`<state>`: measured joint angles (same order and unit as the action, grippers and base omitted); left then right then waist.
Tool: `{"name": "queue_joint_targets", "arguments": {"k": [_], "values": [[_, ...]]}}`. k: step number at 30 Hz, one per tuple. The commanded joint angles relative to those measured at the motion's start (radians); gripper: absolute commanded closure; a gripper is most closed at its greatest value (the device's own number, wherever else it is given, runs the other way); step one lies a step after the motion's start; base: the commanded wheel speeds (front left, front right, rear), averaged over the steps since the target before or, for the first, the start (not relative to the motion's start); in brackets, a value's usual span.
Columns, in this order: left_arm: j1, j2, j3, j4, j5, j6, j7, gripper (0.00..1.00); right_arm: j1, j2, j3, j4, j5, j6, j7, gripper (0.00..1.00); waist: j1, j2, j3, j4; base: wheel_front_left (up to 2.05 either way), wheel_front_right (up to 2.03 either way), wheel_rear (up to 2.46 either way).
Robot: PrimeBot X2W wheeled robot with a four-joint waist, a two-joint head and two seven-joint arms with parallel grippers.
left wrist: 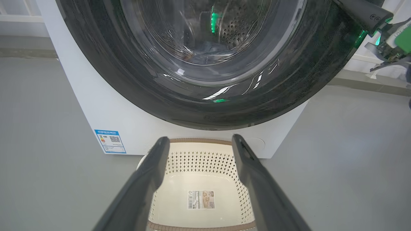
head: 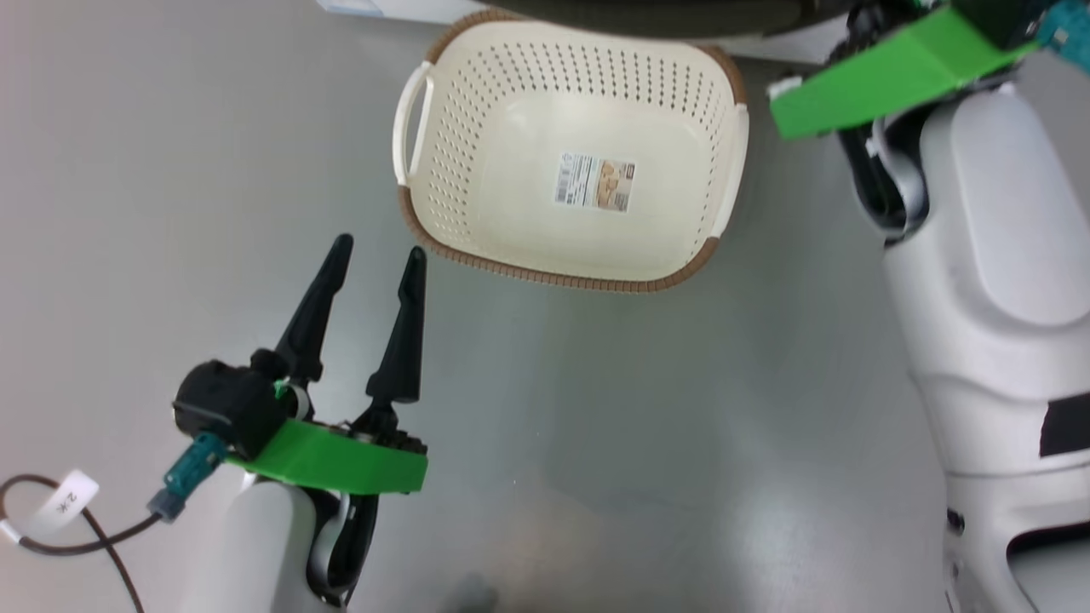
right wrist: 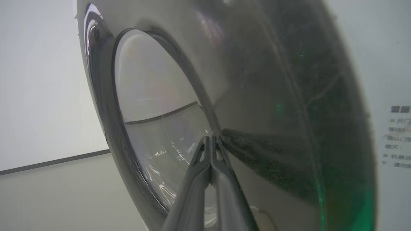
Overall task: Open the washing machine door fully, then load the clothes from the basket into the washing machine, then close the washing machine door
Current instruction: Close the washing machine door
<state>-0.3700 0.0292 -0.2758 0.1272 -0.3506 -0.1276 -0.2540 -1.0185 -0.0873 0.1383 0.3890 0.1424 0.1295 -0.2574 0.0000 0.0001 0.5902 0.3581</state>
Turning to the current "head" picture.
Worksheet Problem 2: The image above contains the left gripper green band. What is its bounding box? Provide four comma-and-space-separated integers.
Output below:
226, 234, 429, 607

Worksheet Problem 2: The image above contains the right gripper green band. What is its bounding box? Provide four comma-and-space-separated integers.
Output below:
766, 0, 1041, 246

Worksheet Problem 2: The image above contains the black washing machine door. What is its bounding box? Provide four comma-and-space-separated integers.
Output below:
485, 0, 852, 40

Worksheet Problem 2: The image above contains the cream perforated laundry basket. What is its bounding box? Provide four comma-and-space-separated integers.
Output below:
392, 9, 750, 295

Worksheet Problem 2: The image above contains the basket product label sticker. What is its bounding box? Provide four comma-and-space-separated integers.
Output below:
555, 152, 638, 214

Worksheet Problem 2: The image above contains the white washing machine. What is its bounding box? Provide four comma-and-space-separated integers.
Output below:
315, 0, 861, 67

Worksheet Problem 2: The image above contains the right camera cable teal plug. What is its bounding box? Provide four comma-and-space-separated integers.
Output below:
1033, 0, 1090, 54

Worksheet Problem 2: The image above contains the camera cable teal plug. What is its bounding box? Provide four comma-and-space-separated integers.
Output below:
0, 430, 229, 613
1033, 0, 1090, 54

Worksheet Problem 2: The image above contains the left camera cable teal plug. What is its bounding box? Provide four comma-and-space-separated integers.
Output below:
0, 430, 229, 613

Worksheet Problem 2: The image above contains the white cable tag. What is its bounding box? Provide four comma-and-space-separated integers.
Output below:
32, 470, 100, 534

